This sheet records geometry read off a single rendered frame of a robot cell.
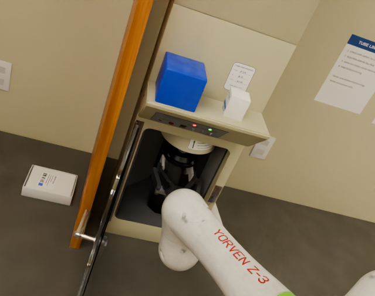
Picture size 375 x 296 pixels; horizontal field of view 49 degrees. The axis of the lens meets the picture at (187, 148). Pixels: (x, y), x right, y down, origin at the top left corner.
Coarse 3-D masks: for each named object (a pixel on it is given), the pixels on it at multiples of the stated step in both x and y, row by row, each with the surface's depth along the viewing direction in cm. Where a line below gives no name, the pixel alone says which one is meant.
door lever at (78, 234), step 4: (88, 212) 104; (84, 216) 102; (88, 216) 103; (84, 220) 101; (80, 224) 100; (84, 224) 100; (80, 228) 99; (84, 228) 99; (76, 232) 97; (80, 232) 98; (76, 236) 97; (80, 236) 97; (84, 236) 98; (88, 236) 98; (92, 236) 98; (92, 240) 98
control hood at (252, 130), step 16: (144, 96) 103; (144, 112) 103; (160, 112) 100; (176, 112) 98; (192, 112) 99; (208, 112) 102; (256, 112) 111; (224, 128) 102; (240, 128) 102; (256, 128) 104
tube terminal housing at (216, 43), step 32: (160, 32) 106; (192, 32) 99; (224, 32) 99; (256, 32) 99; (160, 64) 103; (224, 64) 104; (256, 64) 104; (224, 96) 109; (256, 96) 109; (160, 128) 114; (224, 160) 125; (128, 224) 134
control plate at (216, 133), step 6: (156, 114) 102; (162, 114) 101; (156, 120) 108; (162, 120) 107; (168, 120) 105; (174, 120) 104; (180, 120) 103; (186, 120) 102; (192, 126) 106; (198, 126) 105; (204, 126) 104; (198, 132) 111; (204, 132) 109; (210, 132) 108; (216, 132) 107; (222, 132) 106; (228, 132) 104
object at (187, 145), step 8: (168, 136) 121; (176, 136) 120; (176, 144) 120; (184, 144) 120; (192, 144) 120; (200, 144) 121; (208, 144) 123; (192, 152) 121; (200, 152) 122; (208, 152) 124
